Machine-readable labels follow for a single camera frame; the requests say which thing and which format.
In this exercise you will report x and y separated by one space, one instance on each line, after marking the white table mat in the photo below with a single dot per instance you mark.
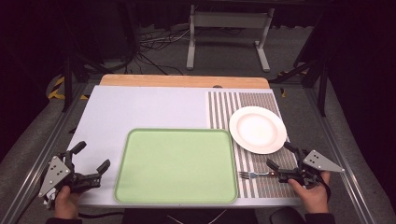
124 109

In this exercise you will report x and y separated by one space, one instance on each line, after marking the striped grey placemat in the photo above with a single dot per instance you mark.
271 183

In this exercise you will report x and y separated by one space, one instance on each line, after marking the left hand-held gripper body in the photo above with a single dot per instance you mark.
57 173

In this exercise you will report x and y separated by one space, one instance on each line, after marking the metal fork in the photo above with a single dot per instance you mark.
253 174

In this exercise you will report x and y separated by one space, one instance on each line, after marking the person's left hand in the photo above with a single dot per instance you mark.
66 203

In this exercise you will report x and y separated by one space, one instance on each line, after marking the grey metal stand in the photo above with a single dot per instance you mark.
229 20

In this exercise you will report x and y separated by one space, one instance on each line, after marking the person's right hand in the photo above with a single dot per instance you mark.
311 196

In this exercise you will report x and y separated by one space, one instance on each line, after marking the person's dark clothed body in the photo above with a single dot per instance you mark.
186 217

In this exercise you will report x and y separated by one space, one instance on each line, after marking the black tripod stand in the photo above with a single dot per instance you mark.
70 77
317 71

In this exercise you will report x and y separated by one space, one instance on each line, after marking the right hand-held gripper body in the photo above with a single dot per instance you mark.
317 163

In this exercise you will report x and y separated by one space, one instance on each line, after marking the light green tray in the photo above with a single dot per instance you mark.
176 166

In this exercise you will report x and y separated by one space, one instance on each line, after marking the aluminium frame rail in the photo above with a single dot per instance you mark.
342 149
43 155

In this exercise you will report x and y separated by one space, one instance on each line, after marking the white round plate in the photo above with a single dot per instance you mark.
257 129

